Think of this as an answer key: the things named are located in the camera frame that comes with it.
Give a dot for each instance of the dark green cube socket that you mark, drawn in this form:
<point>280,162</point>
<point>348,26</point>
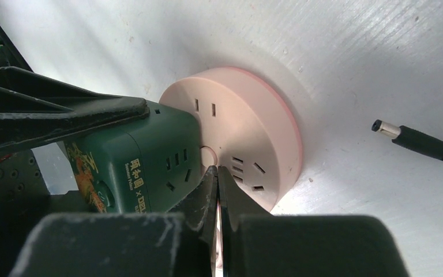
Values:
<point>148,165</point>

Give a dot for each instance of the round pink socket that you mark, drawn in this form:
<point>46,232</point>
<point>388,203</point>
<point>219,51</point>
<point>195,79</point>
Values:
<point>246,127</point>

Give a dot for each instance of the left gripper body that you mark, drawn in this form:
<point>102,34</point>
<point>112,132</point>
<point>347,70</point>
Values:
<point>24,201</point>

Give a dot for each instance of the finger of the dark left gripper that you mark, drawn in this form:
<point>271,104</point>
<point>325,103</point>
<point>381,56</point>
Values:
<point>36,110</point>

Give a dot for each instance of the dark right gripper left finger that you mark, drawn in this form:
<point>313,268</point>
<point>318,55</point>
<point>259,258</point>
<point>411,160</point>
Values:
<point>181,242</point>

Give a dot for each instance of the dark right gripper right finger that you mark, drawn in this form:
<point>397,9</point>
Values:
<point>257,243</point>

